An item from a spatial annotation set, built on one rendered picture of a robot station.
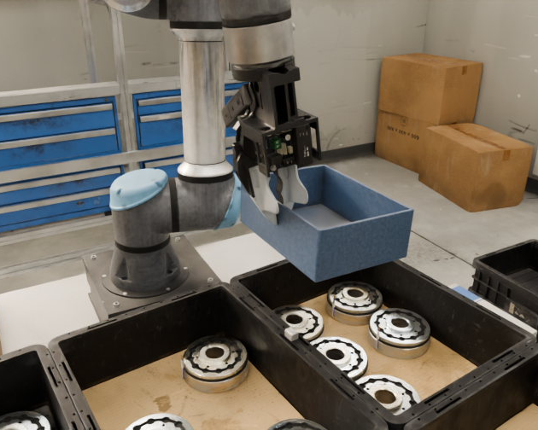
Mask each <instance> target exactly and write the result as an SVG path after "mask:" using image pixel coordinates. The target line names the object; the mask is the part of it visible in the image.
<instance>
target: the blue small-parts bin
mask: <svg viewBox="0 0 538 430"><path fill-rule="evenodd" d="M270 174H271V180H270V182H269V187H270V190H271V191H272V193H273V195H274V196H275V198H276V200H277V202H278V209H279V213H278V214H277V215H278V225H275V224H273V223H272V222H270V221H269V220H268V219H267V218H266V217H265V216H264V215H263V214H262V213H261V212H260V210H259V208H258V207H257V206H256V205H255V203H254V202H253V200H252V199H251V197H250V195H249V194H248V193H247V191H246V189H245V188H244V187H243V185H242V184H241V211H240V221H241V222H242V223H243V224H244V225H246V226H247V227H248V228H249V229H251V230H252V231H253V232H254V233H255V234H256V235H257V236H259V237H260V238H261V239H262V240H263V241H265V242H266V243H267V244H269V245H270V246H271V247H272V248H274V249H275V250H276V251H277V252H279V253H280V254H281V255H282V256H284V257H285V258H286V259H287V260H289V262H290V263H291V264H293V265H294V266H295V267H297V268H298V269H299V270H300V271H302V272H303V273H304V274H305V275H306V276H308V277H309V278H310V279H312V280H313V281H314V282H321V281H323V280H327V279H330V278H333V277H336V276H342V275H345V274H348V273H351V272H355V271H357V270H363V269H366V268H369V267H372V266H376V265H379V264H384V263H388V262H390V261H394V260H397V259H403V258H405V257H406V256H407V249H408V244H409V239H410V233H411V227H412V218H413V212H414V209H413V208H411V207H409V206H407V205H405V204H403V203H401V202H399V201H397V200H395V199H393V198H391V197H389V196H387V195H385V194H383V193H381V192H379V191H377V190H375V189H373V188H371V187H369V186H367V185H365V184H363V183H361V182H359V181H357V180H355V179H353V178H351V177H349V176H347V175H345V174H343V173H341V172H339V171H337V170H335V169H333V168H331V167H329V166H327V165H318V166H309V167H302V168H298V177H299V179H300V181H301V183H302V184H303V186H304V187H305V188H306V190H307V194H308V202H307V204H300V203H294V205H293V208H292V210H290V209H289V208H288V207H286V206H285V205H283V204H282V203H281V202H279V201H278V194H277V191H276V187H277V182H278V181H277V177H276V176H275V175H274V173H273V172H270Z"/></svg>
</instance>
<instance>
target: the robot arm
mask: <svg viewBox="0 0 538 430"><path fill-rule="evenodd" d="M104 1H105V2H106V3H107V4H108V5H109V6H111V7H112V8H113V9H116V10H118V11H120V12H123V13H125V14H128V15H133V16H137V17H140V18H145V19H152V20H169V22H170V31H171V32H172V33H173V34H174V35H175V36H176V37H177V38H178V46H179V65H180V83H181V101H182V119H183V137H184V162H183V163H182V164H181V165H180V166H179V167H178V177H168V176H167V174H166V173H165V172H164V171H163V170H159V169H156V170H155V169H153V168H148V169H140V170H135V171H130V172H128V173H126V174H124V175H122V176H120V177H118V178H117V179H115V180H114V182H113V183H112V185H111V187H110V203H109V205H110V208H111V211H112V219H113V226H114V241H115V248H114V254H113V257H112V260H111V264H110V267H109V274H110V280H111V282H112V283H113V284H114V285H115V286H117V287H118V288H122V289H125V290H127V291H133V292H147V291H153V290H156V289H160V288H164V287H166V286H168V285H169V284H171V283H173V282H174V281H175V280H176V279H177V278H178V276H179V274H180V263H179V260H178V256H177V254H176V252H175V250H174V248H173V245H172V243H171V238H170V233H175V232H187V231H198V230H218V229H224V228H230V227H232V226H233V225H234V224H235V223H236V222H237V220H238V217H239V213H240V209H241V184H242V185H243V187H244V188H245V189H246V191H247V193H248V194H249V195H250V197H251V199H252V200H253V202H254V203H255V205H256V206H257V207H258V208H259V210H260V212H261V213H262V214H263V215H264V216H265V217H266V218H267V219H268V220H269V221H270V222H272V223H273V224H275V225H278V215H277V214H278V213H279V209H278V202H277V200H276V198H275V196H274V195H273V193H272V191H271V190H270V187H269V182H270V180H271V174H270V172H272V171H273V173H274V175H275V176H276V177H277V181H278V182H277V187H276V191H277V194H278V201H279V202H281V203H282V204H283V205H285V206H286V207H288V208H289V209H290V210H292V208H293V205H294V203H300V204H307V202H308V194H307V190H306V188H305V187H304V186H303V184H302V183H301V181H300V179H299V177H298V168H299V167H303V166H307V165H310V164H312V163H313V157H314V158H315V159H317V160H322V156H321V147H320V136H319V118H318V117H316V116H314V115H312V114H310V113H307V112H304V111H302V110H300V109H299V108H297V103H296V95H295V81H299V80H301V76H300V68H299V67H296V66H295V57H294V56H293V54H294V53H295V42H294V33H293V31H294V30H295V24H294V23H292V17H291V15H292V14H291V4H290V0H104ZM224 40H225V49H226V55H227V60H228V62H230V64H231V71H232V77H233V78H234V79H235V80H237V81H243V82H249V83H248V84H243V85H242V86H241V87H240V89H239V90H238V91H237V93H236V94H235V95H234V96H233V97H232V98H231V99H230V100H229V102H228V103H227V104H226V105H225V82H224ZM225 127H226V128H230V127H233V130H234V131H236V142H234V143H232V144H231V147H232V151H233V156H232V161H233V166H232V165H231V164H230V163H228V162H227V160H226V159H225ZM311 127H312V128H314V129H315V132H316V142H317V148H314V147H313V144H312V135H311ZM233 167H234V171H235V173H233Z"/></svg>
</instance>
